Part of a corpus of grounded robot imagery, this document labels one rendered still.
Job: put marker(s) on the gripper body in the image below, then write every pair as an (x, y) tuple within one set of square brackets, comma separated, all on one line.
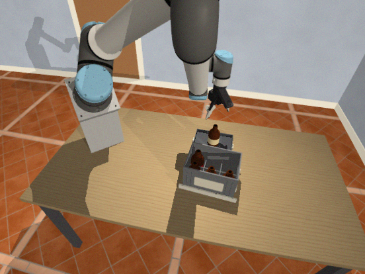
[(214, 94)]

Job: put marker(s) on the grey plastic crate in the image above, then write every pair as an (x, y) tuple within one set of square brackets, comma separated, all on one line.
[(219, 158)]

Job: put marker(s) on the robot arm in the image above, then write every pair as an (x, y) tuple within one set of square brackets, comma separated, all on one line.
[(194, 29)]

